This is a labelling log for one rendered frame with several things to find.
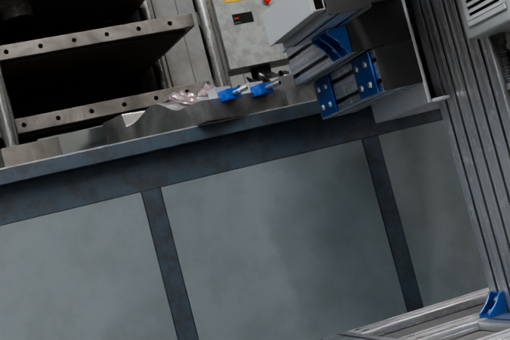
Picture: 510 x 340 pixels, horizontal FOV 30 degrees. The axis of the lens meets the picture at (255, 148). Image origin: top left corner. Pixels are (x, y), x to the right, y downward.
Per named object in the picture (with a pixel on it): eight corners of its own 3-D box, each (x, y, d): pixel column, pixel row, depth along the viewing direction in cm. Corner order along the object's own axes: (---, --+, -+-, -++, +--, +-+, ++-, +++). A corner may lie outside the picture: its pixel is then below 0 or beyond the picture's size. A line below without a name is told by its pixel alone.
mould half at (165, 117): (284, 107, 253) (274, 67, 254) (206, 121, 237) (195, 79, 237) (184, 146, 292) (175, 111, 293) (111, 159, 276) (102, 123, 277)
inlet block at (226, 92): (257, 96, 237) (252, 75, 237) (241, 99, 234) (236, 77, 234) (227, 108, 247) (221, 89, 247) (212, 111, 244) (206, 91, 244)
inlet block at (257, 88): (289, 91, 244) (284, 70, 244) (275, 93, 240) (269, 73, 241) (259, 103, 254) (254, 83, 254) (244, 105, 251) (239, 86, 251)
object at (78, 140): (128, 171, 321) (116, 122, 323) (49, 190, 312) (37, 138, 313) (101, 187, 368) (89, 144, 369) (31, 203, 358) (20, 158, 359)
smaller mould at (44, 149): (64, 162, 248) (58, 136, 248) (7, 174, 242) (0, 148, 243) (54, 171, 266) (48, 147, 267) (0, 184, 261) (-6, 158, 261)
